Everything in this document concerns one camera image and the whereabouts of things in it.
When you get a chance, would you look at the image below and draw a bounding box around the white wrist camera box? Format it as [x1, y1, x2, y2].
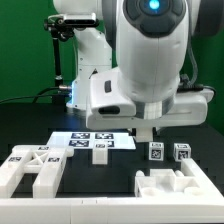
[88, 68, 136, 117]

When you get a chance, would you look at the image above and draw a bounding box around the black cable on table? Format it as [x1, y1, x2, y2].
[0, 85, 73, 106]

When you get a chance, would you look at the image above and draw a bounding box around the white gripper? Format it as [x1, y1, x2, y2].
[85, 67, 217, 142]

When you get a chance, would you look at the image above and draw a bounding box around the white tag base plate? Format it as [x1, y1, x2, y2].
[47, 132, 136, 150]

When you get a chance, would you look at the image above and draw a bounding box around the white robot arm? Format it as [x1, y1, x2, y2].
[53, 0, 224, 134]

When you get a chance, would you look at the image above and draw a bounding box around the white chair back frame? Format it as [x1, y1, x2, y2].
[0, 145, 74, 199]

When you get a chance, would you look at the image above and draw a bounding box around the white U-shaped fence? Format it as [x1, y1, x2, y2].
[0, 159, 224, 224]

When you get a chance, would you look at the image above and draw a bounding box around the white chair seat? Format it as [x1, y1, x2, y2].
[134, 169, 205, 197]

